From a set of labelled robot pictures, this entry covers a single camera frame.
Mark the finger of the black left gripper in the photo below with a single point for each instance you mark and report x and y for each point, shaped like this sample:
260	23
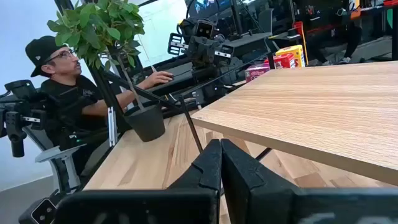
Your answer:
194	51
209	53

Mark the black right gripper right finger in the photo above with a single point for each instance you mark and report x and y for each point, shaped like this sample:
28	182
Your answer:
248	193

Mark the red cereal box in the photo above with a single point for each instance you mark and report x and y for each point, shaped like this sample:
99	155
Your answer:
284	61

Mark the eyeglasses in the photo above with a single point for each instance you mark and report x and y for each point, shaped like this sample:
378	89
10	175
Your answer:
63	54

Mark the computer monitor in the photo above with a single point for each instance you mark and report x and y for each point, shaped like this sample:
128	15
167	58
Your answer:
205	6

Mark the silver aluminium bracket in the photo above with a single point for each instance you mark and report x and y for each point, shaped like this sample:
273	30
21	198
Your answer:
112	124

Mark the purple Raisin Bran box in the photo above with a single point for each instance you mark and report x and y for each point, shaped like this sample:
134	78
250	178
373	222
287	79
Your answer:
256	72

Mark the green plant in black pot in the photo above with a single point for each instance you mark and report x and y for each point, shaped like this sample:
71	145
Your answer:
146	121

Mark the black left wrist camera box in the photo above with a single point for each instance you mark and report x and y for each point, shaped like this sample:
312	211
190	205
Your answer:
204	29

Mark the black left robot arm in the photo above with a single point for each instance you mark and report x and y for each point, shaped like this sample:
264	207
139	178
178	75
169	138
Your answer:
211	81

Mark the person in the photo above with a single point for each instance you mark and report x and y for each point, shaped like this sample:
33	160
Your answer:
351	40
71	96

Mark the yellow cereal box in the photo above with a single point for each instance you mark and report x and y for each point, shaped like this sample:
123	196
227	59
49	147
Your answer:
290	52

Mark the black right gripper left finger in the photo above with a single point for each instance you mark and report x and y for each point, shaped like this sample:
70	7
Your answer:
202	174

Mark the black cap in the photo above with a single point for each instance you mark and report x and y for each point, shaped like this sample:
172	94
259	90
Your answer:
40	51

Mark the grey desk with mouse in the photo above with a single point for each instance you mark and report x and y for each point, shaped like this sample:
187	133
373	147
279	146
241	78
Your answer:
180	74

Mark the grey office chair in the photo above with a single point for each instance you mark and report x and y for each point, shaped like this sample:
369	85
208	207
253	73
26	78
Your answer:
59	155

